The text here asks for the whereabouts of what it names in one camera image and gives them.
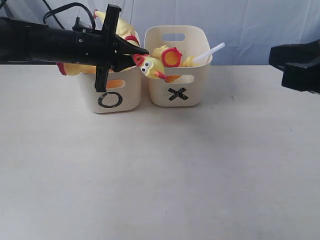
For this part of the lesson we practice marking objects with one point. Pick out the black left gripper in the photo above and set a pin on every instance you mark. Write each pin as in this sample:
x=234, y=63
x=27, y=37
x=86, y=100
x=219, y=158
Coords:
x=94, y=47

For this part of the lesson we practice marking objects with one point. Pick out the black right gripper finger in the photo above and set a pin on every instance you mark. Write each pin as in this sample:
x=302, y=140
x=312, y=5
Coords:
x=300, y=53
x=302, y=77

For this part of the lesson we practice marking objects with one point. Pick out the yellow rubber chicken front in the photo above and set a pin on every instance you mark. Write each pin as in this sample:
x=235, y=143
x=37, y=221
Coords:
x=70, y=69

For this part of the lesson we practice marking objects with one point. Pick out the yellow rubber chicken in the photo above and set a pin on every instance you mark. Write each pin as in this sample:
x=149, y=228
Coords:
x=70, y=69
x=151, y=67

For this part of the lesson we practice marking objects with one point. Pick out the headless yellow rubber chicken body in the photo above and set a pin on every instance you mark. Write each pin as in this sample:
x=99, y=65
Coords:
x=164, y=57

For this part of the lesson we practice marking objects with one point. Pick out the chicken head with white squeaker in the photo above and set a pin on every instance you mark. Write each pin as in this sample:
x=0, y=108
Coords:
x=195, y=61

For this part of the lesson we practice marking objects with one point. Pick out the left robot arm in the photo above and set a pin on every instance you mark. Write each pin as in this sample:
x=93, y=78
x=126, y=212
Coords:
x=22, y=41

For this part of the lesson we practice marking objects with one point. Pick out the cream bin marked O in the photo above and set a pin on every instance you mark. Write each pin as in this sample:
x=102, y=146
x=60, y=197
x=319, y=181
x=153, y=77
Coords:
x=123, y=91

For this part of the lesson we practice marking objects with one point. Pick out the blue backdrop curtain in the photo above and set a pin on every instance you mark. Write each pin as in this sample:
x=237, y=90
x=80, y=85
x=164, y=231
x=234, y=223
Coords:
x=249, y=28

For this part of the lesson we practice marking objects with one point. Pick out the cream bin marked X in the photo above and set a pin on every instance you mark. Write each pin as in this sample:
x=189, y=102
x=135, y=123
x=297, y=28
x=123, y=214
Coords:
x=188, y=89

